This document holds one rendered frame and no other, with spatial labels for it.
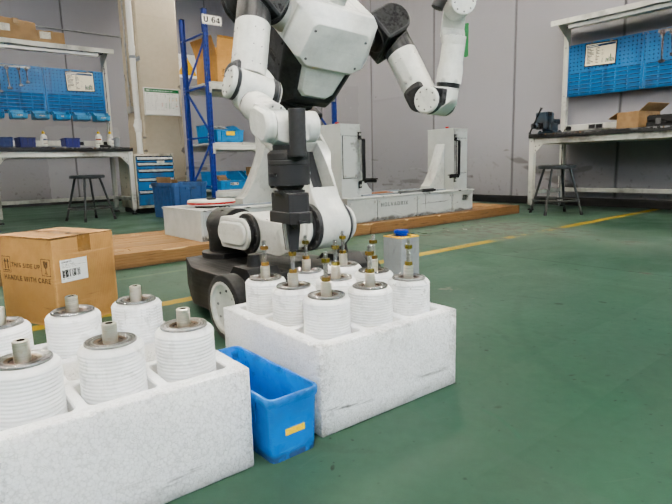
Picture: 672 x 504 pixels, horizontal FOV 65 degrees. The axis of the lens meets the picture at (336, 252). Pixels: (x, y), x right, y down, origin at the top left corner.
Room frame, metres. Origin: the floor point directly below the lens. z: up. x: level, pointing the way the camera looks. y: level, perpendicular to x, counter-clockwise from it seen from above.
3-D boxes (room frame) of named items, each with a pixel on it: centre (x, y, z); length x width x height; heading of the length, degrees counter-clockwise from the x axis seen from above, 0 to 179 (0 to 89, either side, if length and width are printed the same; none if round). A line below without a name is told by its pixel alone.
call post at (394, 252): (1.45, -0.18, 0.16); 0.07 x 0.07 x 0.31; 38
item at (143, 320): (1.04, 0.40, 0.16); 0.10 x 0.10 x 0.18
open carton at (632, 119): (5.08, -2.84, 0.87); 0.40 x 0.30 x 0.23; 26
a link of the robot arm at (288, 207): (1.14, 0.09, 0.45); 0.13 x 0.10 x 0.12; 33
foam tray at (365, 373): (1.21, 0.00, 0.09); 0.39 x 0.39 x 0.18; 38
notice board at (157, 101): (7.24, 2.23, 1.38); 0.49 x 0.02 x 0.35; 130
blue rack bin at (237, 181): (6.40, 1.31, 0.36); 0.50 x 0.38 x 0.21; 41
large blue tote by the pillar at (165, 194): (5.70, 1.65, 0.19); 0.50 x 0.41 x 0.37; 45
